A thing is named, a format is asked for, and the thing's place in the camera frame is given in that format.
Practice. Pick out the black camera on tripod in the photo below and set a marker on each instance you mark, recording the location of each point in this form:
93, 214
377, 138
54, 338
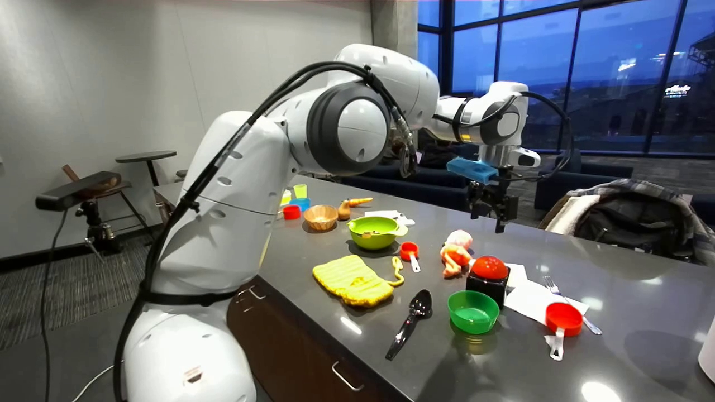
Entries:
85, 192

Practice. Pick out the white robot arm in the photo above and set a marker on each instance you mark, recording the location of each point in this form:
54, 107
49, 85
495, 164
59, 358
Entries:
332, 119

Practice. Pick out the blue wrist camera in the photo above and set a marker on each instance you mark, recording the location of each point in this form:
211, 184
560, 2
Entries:
470, 168

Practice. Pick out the orange white plush toy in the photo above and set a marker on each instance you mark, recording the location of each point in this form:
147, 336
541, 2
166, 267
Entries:
457, 253

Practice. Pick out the red measuring cup on paper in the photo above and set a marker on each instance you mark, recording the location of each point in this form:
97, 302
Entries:
561, 321

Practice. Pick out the lime green mixing bowl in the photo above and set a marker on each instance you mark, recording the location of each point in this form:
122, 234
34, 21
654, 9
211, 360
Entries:
374, 233

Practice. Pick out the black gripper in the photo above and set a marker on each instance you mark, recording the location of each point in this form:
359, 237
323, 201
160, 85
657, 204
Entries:
492, 200

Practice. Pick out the black backpack on chair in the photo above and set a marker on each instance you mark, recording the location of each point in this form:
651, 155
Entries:
635, 214

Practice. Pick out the red measuring cup near bowl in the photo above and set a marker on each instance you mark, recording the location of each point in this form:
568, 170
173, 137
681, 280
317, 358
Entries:
410, 253

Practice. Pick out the wicker basket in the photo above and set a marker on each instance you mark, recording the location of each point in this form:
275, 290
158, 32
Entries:
321, 216

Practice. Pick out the small green bowl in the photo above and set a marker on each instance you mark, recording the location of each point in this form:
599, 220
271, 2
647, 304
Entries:
473, 311

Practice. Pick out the dark wooden counter cabinet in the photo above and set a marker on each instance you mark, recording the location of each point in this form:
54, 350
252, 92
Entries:
293, 360

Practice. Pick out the white paper sheet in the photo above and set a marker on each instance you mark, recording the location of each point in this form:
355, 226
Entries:
530, 297

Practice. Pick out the black plastic spoon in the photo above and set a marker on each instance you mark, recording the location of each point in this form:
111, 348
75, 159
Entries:
418, 309

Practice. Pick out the yellow crochet pouch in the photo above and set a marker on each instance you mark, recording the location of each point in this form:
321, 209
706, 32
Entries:
354, 282

